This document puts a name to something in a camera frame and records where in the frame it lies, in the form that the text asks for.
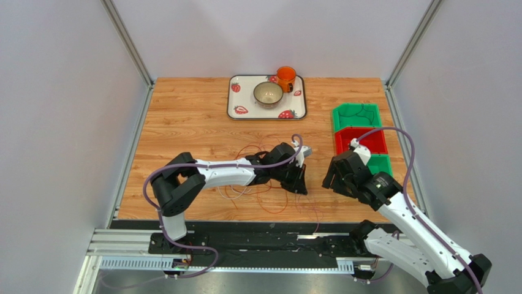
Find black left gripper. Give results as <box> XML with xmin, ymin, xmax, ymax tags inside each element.
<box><xmin>271</xmin><ymin>161</ymin><xmax>308</xmax><ymax>197</ymax></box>

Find pink cable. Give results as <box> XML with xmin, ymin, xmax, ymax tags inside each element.
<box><xmin>260</xmin><ymin>135</ymin><xmax>323</xmax><ymax>233</ymax></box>

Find white cable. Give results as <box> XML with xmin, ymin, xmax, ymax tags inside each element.
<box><xmin>217</xmin><ymin>183</ymin><xmax>254</xmax><ymax>200</ymax></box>

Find red cable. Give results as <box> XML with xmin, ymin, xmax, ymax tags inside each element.
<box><xmin>234</xmin><ymin>142</ymin><xmax>286</xmax><ymax>197</ymax></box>

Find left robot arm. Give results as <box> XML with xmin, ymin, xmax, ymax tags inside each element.
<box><xmin>144</xmin><ymin>142</ymin><xmax>312</xmax><ymax>241</ymax></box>

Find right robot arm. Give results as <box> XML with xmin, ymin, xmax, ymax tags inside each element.
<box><xmin>322</xmin><ymin>148</ymin><xmax>492</xmax><ymax>293</ymax></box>

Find near green bin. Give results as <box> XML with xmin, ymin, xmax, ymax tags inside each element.
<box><xmin>367</xmin><ymin>154</ymin><xmax>393</xmax><ymax>176</ymax></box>

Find green bin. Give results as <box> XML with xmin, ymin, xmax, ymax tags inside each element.
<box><xmin>331</xmin><ymin>103</ymin><xmax>382</xmax><ymax>132</ymax></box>
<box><xmin>367</xmin><ymin>154</ymin><xmax>393</xmax><ymax>176</ymax></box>

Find red bin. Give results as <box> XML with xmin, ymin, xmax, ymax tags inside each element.
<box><xmin>334</xmin><ymin>127</ymin><xmax>388</xmax><ymax>155</ymax></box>

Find far green bin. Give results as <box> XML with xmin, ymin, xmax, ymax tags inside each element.
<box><xmin>331</xmin><ymin>103</ymin><xmax>382</xmax><ymax>132</ymax></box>

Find grey ceramic bowl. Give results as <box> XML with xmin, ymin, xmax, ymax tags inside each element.
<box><xmin>253</xmin><ymin>81</ymin><xmax>284</xmax><ymax>109</ymax></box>

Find orange mug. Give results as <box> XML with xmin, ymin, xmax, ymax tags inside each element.
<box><xmin>276</xmin><ymin>66</ymin><xmax>297</xmax><ymax>93</ymax></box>

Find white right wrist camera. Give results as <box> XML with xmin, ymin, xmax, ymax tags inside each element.
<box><xmin>350</xmin><ymin>138</ymin><xmax>371</xmax><ymax>165</ymax></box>

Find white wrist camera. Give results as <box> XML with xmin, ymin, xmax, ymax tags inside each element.
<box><xmin>292</xmin><ymin>141</ymin><xmax>312</xmax><ymax>167</ymax></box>
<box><xmin>350</xmin><ymin>138</ymin><xmax>371</xmax><ymax>165</ymax></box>

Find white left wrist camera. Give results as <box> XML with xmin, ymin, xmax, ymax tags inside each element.
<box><xmin>292</xmin><ymin>141</ymin><xmax>312</xmax><ymax>167</ymax></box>

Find purple right arm hose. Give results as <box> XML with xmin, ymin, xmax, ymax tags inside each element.
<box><xmin>352</xmin><ymin>126</ymin><xmax>484</xmax><ymax>294</ymax></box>

